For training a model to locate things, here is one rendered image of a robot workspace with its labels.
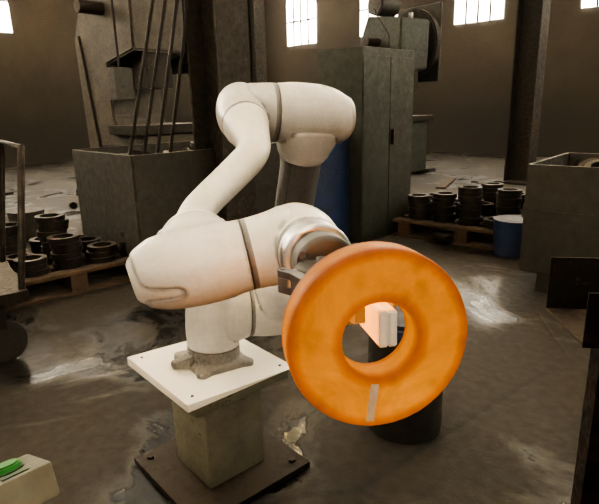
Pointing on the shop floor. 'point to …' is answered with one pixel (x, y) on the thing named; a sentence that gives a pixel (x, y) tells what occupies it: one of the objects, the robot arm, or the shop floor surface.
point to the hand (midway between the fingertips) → (374, 314)
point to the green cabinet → (375, 133)
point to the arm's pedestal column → (220, 456)
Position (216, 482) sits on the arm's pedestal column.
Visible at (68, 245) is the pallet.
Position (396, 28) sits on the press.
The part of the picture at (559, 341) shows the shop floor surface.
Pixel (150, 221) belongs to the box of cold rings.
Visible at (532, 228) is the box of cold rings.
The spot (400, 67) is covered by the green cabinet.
